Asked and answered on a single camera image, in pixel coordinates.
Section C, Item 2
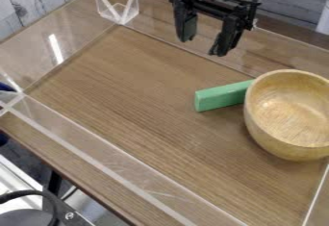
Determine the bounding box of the light wooden bowl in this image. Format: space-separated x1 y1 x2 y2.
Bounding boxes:
245 69 329 162

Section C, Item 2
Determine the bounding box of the black table leg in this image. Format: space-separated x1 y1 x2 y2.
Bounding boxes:
48 171 63 196

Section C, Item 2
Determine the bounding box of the clear acrylic tray wall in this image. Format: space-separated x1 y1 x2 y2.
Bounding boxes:
0 0 329 226

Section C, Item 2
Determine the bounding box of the green rectangular block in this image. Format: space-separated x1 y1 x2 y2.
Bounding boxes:
194 80 253 113

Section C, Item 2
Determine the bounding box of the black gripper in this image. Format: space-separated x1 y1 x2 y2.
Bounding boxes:
170 0 261 57

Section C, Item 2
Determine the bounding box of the black cable loop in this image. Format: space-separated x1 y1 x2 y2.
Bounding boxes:
0 189 61 226

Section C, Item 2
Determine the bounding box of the black metal bracket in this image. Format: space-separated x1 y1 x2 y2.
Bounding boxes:
41 190 95 226

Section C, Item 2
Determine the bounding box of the blue object at edge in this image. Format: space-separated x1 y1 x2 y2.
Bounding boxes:
0 82 16 147

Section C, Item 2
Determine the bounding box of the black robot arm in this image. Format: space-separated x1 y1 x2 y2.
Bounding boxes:
170 0 261 57

